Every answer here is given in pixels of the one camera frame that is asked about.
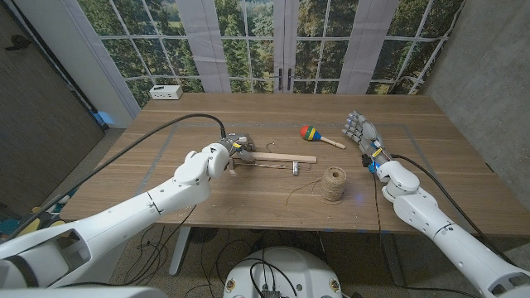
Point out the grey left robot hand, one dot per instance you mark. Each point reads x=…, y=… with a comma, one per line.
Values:
x=240, y=142

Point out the black wall hook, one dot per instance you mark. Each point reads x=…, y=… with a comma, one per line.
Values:
x=17, y=41

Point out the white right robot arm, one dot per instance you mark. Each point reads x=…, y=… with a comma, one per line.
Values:
x=447, y=236

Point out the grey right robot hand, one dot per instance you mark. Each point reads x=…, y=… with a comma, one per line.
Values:
x=367, y=134

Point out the small blue object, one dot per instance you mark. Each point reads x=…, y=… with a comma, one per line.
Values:
x=104, y=118

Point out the white power strip box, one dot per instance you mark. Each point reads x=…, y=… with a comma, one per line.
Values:
x=165, y=92

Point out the colourful striped wooden maraca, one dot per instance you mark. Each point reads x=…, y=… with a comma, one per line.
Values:
x=309, y=133

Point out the white table leg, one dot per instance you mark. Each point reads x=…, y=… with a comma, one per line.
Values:
x=180, y=252

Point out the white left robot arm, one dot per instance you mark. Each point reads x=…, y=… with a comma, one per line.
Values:
x=124, y=219

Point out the grey table leg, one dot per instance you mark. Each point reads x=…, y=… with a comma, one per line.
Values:
x=393, y=260

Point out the wooden clip hanger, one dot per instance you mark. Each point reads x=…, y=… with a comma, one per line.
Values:
x=285, y=157

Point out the white robot torso base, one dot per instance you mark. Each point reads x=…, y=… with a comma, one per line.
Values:
x=285, y=273

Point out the brown twine spool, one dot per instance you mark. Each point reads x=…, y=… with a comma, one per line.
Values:
x=333, y=184

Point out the printed window forest backdrop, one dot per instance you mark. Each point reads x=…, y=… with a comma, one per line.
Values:
x=331, y=41

